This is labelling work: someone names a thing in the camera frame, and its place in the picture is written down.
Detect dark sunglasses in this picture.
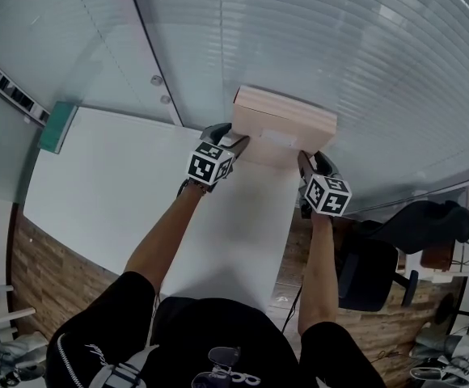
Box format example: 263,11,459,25
208,345,242,366

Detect black office chair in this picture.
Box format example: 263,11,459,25
335,199,469,313

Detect beaded bracelet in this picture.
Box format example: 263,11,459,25
188,178,209,196

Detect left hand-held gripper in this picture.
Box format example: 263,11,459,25
177,122,251,197

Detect grey cloth bag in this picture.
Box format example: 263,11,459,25
0,331,49,359
412,331,469,359

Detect person's left forearm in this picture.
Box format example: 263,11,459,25
124,183,207,298

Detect green book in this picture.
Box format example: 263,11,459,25
37,100,80,155

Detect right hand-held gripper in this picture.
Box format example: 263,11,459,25
297,150,353,220

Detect person's black shirt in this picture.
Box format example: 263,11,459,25
46,271,387,388

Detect brown box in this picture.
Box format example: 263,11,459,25
420,240,454,273

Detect white side table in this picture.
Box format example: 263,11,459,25
404,238,469,285

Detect pink cardboard box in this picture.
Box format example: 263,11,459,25
231,85,338,168

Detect white desk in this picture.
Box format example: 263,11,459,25
23,105,302,313

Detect person's right forearm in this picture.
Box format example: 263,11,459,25
297,212,339,337

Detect black cable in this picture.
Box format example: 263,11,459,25
281,285,304,335

